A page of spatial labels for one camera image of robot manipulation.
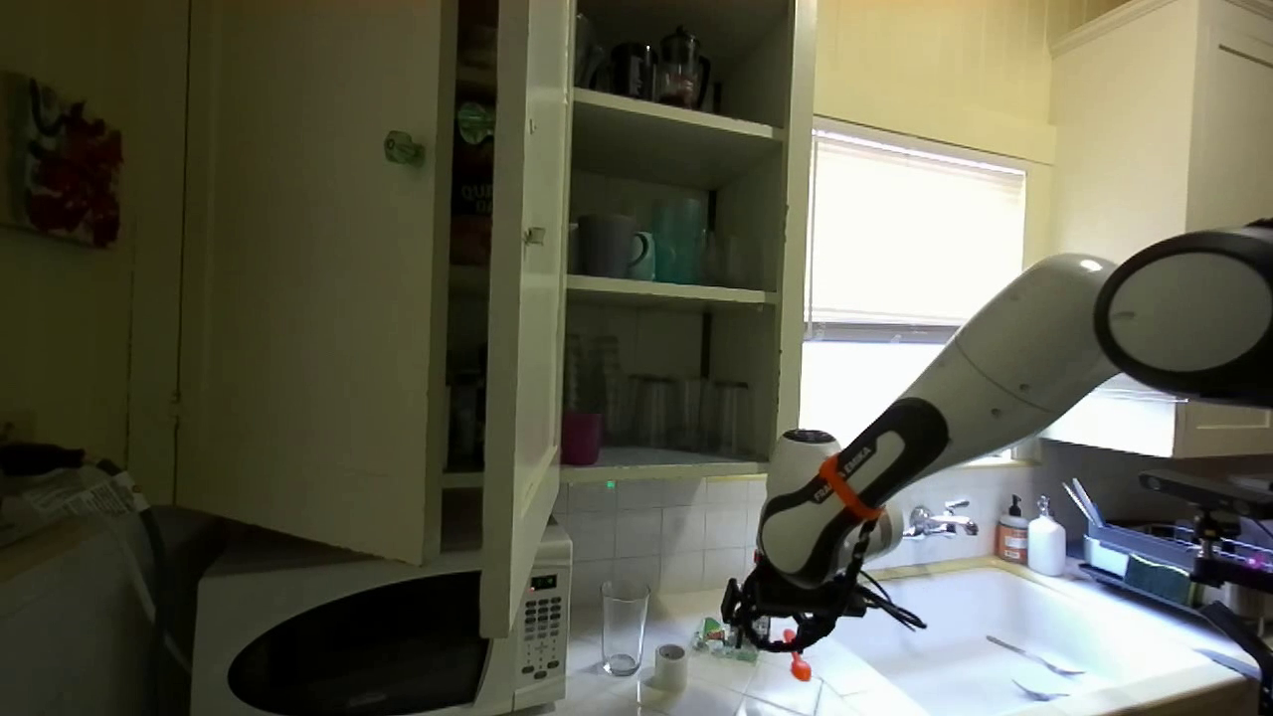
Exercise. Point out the tall clear drinking glass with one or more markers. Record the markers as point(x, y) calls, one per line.
point(621, 629)

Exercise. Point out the cream cabinet beside window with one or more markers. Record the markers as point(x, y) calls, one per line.
point(1138, 94)

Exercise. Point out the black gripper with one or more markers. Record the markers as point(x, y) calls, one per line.
point(802, 600)

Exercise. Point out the white microwave oven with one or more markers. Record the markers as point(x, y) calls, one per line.
point(541, 621)

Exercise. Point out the long white utensil in sink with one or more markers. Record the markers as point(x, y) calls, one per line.
point(1037, 658)

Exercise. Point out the teal glass pitcher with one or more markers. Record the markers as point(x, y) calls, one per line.
point(682, 240)

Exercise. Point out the cream wall cabinet with shelves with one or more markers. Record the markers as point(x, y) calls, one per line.
point(662, 134)

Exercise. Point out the narrow cream cabinet door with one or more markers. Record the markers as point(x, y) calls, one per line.
point(529, 399)

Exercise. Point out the green white small packet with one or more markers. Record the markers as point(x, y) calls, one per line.
point(709, 639)

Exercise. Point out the dish rack with utensils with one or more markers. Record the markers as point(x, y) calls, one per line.
point(1156, 558)

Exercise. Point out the white window blind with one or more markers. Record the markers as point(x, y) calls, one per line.
point(899, 223)

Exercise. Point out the white plastic bottle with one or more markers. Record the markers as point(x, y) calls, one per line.
point(1046, 541)

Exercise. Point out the clear shelf glass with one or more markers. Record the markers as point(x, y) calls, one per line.
point(651, 417)

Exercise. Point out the white kitchen sink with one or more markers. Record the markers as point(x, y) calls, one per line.
point(1006, 621)

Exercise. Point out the brown soap pump bottle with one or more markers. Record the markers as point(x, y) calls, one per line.
point(1010, 536)

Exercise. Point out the grey mug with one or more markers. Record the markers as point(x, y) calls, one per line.
point(613, 244)

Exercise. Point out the chrome wall faucet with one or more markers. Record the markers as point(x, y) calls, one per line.
point(941, 519)

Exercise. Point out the orange plastic spoon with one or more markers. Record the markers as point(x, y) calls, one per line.
point(802, 671)

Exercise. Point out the dark metal kettle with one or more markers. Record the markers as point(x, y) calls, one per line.
point(679, 69)

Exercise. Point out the red floral wall picture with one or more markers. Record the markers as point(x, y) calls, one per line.
point(65, 166)

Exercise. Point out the white black Franka robot arm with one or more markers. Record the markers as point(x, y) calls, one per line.
point(1006, 373)

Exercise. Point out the small white piece in sink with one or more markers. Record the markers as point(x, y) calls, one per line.
point(1038, 686)

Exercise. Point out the wide cream cabinet door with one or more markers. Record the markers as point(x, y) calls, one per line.
point(305, 332)

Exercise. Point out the pink cup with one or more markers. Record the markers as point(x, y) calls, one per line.
point(583, 438)

